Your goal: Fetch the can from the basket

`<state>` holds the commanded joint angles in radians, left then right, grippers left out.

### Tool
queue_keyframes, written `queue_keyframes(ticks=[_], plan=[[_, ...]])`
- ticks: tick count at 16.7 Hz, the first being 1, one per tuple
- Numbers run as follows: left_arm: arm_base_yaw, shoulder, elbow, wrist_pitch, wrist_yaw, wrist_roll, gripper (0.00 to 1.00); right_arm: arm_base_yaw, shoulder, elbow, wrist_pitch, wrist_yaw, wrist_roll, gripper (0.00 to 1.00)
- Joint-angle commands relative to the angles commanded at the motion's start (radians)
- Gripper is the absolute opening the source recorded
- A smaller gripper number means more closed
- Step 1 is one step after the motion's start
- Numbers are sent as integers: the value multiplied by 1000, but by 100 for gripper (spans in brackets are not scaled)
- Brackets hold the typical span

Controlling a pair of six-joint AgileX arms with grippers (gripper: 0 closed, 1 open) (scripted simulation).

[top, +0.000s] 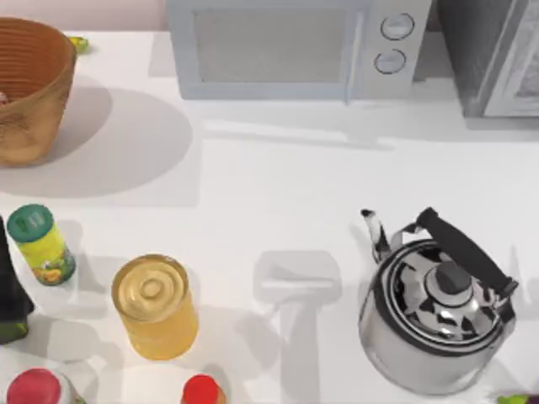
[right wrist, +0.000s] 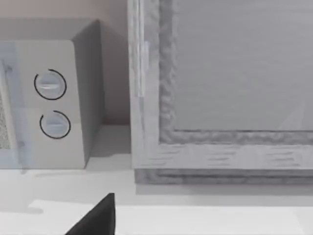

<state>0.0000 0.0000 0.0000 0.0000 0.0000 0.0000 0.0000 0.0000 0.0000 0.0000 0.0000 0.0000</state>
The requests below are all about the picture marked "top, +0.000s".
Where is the brown woven basket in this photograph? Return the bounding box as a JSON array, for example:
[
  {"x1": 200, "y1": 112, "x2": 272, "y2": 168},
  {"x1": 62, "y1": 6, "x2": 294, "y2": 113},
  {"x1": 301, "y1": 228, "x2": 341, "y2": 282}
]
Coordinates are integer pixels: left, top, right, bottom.
[{"x1": 0, "y1": 17, "x2": 78, "y2": 167}]

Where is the yellow bottle with green cap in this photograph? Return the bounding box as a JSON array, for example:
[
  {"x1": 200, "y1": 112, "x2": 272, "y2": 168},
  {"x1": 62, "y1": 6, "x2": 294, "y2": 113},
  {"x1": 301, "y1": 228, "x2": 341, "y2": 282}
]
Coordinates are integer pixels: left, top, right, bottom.
[{"x1": 6, "y1": 204, "x2": 77, "y2": 287}]

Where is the orange bottle with red cap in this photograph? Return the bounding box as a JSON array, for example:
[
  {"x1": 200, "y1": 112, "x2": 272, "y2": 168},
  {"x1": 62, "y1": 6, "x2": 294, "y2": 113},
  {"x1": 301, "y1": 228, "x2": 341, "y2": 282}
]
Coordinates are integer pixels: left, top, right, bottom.
[{"x1": 180, "y1": 374, "x2": 227, "y2": 404}]

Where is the round microwave knob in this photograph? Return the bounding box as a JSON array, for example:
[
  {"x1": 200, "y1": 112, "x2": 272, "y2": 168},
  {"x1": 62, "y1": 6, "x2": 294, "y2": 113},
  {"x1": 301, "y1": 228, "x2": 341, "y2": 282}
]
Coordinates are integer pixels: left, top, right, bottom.
[
  {"x1": 373, "y1": 48, "x2": 408, "y2": 76},
  {"x1": 380, "y1": 13, "x2": 416, "y2": 41}
]

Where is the silver kettle with black handle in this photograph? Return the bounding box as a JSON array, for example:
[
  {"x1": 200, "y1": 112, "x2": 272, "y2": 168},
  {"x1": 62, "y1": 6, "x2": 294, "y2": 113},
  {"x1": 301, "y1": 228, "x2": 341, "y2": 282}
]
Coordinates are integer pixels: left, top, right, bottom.
[{"x1": 357, "y1": 206, "x2": 520, "y2": 396}]

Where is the microwave door handle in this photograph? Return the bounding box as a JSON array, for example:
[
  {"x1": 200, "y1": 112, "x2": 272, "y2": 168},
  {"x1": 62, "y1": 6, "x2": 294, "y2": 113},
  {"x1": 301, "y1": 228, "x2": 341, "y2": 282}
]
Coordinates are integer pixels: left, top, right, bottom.
[{"x1": 344, "y1": 11, "x2": 365, "y2": 106}]

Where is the green and purple object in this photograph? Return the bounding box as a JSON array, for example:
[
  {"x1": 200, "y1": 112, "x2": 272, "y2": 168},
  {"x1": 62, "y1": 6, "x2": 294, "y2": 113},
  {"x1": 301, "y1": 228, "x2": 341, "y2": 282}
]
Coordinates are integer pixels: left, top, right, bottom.
[{"x1": 496, "y1": 393, "x2": 539, "y2": 404}]

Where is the small green yellow object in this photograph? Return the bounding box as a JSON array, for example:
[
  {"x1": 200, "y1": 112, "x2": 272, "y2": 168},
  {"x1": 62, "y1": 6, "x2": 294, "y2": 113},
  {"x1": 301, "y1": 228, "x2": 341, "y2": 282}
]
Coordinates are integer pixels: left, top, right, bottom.
[{"x1": 69, "y1": 36, "x2": 92, "y2": 55}]

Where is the pale microwave oven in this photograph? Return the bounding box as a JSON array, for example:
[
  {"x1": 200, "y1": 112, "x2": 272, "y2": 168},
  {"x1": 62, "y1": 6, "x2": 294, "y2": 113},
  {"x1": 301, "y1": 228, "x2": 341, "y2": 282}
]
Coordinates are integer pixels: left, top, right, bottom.
[{"x1": 165, "y1": 0, "x2": 434, "y2": 106}]

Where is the yellow can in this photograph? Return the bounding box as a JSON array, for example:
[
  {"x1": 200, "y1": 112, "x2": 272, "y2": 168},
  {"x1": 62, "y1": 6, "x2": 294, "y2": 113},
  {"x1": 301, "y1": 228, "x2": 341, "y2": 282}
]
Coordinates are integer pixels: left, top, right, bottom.
[{"x1": 110, "y1": 253, "x2": 200, "y2": 361}]

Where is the dark green bottle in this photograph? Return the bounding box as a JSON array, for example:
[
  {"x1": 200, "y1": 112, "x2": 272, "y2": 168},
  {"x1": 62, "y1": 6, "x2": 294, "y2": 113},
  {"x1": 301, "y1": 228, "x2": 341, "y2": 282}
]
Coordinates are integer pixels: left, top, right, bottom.
[{"x1": 0, "y1": 215, "x2": 36, "y2": 345}]

